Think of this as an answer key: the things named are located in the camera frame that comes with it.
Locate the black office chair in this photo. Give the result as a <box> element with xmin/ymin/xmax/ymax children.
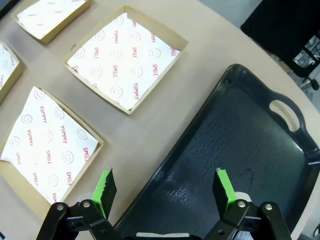
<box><xmin>240</xmin><ymin>0</ymin><xmax>320</xmax><ymax>91</ymax></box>

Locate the brown cardboard box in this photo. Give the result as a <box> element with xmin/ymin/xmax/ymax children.
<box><xmin>0</xmin><ymin>86</ymin><xmax>105</xmax><ymax>218</ymax></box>
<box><xmin>11</xmin><ymin>0</ymin><xmax>94</xmax><ymax>45</ymax></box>
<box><xmin>62</xmin><ymin>4</ymin><xmax>190</xmax><ymax>115</ymax></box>
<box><xmin>0</xmin><ymin>41</ymin><xmax>26</xmax><ymax>106</ymax></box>

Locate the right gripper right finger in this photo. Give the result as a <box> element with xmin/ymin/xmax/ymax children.
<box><xmin>203</xmin><ymin>167</ymin><xmax>293</xmax><ymax>240</ymax></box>

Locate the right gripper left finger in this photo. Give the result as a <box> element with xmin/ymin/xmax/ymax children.
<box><xmin>36</xmin><ymin>164</ymin><xmax>126</xmax><ymax>240</ymax></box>

